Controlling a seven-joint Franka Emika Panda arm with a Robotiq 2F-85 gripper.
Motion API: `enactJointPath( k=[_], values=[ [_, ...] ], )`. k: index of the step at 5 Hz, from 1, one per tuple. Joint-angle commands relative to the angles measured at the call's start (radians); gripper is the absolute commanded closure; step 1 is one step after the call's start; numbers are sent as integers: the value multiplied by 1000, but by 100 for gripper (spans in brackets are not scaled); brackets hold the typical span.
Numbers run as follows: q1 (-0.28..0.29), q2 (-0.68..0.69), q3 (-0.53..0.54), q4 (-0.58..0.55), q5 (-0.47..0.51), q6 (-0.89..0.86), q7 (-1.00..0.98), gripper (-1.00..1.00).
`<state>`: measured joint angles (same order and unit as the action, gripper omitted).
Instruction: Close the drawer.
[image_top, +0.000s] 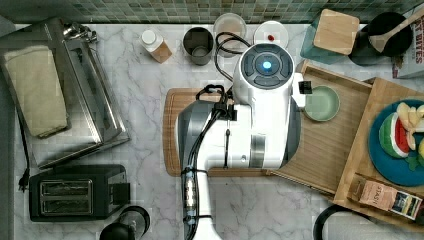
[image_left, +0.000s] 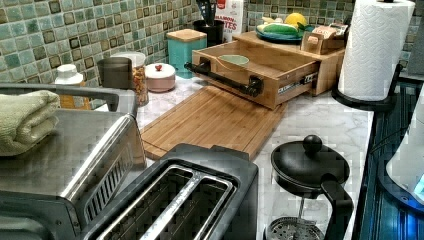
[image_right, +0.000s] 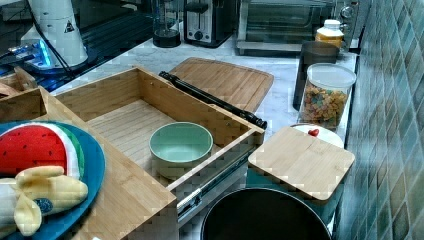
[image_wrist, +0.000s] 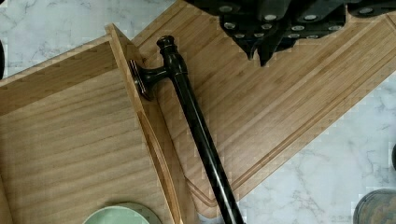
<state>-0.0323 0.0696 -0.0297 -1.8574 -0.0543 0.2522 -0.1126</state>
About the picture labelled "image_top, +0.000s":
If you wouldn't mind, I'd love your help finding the wooden drawer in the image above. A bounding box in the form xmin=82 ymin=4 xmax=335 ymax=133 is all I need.
xmin=266 ymin=59 xmax=373 ymax=196

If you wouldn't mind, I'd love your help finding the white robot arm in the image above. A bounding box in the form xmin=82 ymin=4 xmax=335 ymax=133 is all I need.
xmin=175 ymin=43 xmax=305 ymax=240

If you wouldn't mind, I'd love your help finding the wooden cutting board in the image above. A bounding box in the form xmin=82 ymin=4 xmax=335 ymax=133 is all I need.
xmin=162 ymin=88 xmax=266 ymax=177

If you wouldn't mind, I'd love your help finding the dark metal cup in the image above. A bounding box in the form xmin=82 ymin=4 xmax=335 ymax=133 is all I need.
xmin=183 ymin=27 xmax=214 ymax=66

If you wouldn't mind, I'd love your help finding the glass cereal jar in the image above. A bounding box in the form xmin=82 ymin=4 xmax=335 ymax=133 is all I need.
xmin=213 ymin=13 xmax=247 ymax=51

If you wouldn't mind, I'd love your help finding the white cap bottle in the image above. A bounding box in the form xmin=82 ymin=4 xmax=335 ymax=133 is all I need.
xmin=140 ymin=29 xmax=172 ymax=63

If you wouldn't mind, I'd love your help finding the green bowl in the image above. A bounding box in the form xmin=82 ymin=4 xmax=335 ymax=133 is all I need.
xmin=304 ymin=85 xmax=340 ymax=122

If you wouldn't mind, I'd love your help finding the stainless toaster oven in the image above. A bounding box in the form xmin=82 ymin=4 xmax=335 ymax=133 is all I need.
xmin=1 ymin=18 xmax=129 ymax=169

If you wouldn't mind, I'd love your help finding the black french press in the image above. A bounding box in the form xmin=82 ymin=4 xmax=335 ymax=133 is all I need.
xmin=99 ymin=206 xmax=150 ymax=240

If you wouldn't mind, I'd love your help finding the teal canister wooden lid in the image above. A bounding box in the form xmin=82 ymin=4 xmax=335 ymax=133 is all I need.
xmin=300 ymin=9 xmax=360 ymax=64

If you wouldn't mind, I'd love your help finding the black toaster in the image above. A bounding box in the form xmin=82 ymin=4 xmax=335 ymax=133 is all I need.
xmin=29 ymin=164 xmax=130 ymax=222

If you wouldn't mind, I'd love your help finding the tea bag box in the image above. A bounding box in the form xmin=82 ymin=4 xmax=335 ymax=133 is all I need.
xmin=347 ymin=174 xmax=423 ymax=221

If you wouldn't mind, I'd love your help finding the black utensil holder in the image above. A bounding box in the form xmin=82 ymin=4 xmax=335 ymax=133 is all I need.
xmin=349 ymin=12 xmax=413 ymax=66

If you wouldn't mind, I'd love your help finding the toy watermelon slice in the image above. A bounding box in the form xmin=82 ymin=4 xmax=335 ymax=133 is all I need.
xmin=379 ymin=113 xmax=410 ymax=158

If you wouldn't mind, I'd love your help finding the wooden spoon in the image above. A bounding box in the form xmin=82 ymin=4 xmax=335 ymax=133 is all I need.
xmin=369 ymin=8 xmax=424 ymax=53

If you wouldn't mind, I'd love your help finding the folded beige towel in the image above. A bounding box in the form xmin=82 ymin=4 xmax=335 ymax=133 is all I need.
xmin=4 ymin=45 xmax=67 ymax=138

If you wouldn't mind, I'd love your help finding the blue plate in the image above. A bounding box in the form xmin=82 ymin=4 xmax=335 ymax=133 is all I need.
xmin=368 ymin=101 xmax=424 ymax=187

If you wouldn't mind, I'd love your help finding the toy banana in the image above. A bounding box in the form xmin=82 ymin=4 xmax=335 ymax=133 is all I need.
xmin=396 ymin=102 xmax=424 ymax=150

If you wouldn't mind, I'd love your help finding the cereal box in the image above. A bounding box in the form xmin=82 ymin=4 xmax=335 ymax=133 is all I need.
xmin=392 ymin=16 xmax=424 ymax=79

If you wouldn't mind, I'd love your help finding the toy lemon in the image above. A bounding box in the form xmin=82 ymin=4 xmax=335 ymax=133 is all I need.
xmin=418 ymin=139 xmax=424 ymax=158

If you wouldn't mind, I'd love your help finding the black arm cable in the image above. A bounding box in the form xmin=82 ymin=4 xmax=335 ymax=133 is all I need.
xmin=183 ymin=31 xmax=252 ymax=240

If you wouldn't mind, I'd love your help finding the black power cable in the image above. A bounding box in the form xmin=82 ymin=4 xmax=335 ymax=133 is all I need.
xmin=17 ymin=113 xmax=31 ymax=194

